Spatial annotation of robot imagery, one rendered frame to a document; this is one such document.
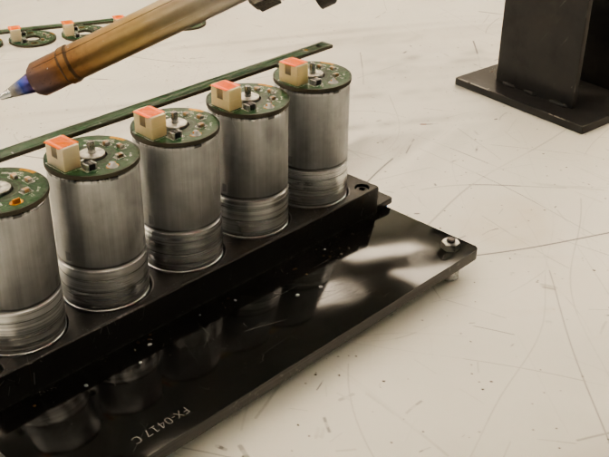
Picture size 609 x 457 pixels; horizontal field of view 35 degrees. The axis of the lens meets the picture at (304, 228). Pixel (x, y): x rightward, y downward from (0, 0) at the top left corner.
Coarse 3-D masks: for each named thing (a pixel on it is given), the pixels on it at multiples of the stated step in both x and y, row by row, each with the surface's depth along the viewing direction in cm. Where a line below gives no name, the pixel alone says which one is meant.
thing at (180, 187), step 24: (168, 120) 27; (144, 144) 26; (216, 144) 27; (144, 168) 27; (168, 168) 26; (192, 168) 27; (216, 168) 27; (144, 192) 27; (168, 192) 27; (192, 192) 27; (216, 192) 28; (144, 216) 28; (168, 216) 27; (192, 216) 27; (216, 216) 28; (168, 240) 28; (192, 240) 28; (216, 240) 28; (168, 264) 28; (192, 264) 28
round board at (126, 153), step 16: (80, 144) 26; (96, 144) 26; (112, 144) 26; (128, 144) 26; (112, 160) 25; (128, 160) 25; (64, 176) 24; (80, 176) 24; (96, 176) 24; (112, 176) 24
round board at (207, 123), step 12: (168, 108) 28; (180, 108) 28; (192, 120) 27; (204, 120) 27; (216, 120) 27; (132, 132) 27; (168, 132) 26; (180, 132) 26; (204, 132) 27; (216, 132) 27; (156, 144) 26; (168, 144) 26; (180, 144) 26; (192, 144) 26
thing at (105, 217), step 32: (96, 160) 25; (64, 192) 25; (96, 192) 25; (128, 192) 25; (64, 224) 25; (96, 224) 25; (128, 224) 25; (64, 256) 26; (96, 256) 25; (128, 256) 26; (64, 288) 26; (96, 288) 26; (128, 288) 26
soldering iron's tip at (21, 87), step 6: (24, 78) 21; (12, 84) 21; (18, 84) 21; (24, 84) 21; (6, 90) 21; (12, 90) 21; (18, 90) 21; (24, 90) 21; (30, 90) 21; (0, 96) 22; (6, 96) 21; (12, 96) 21
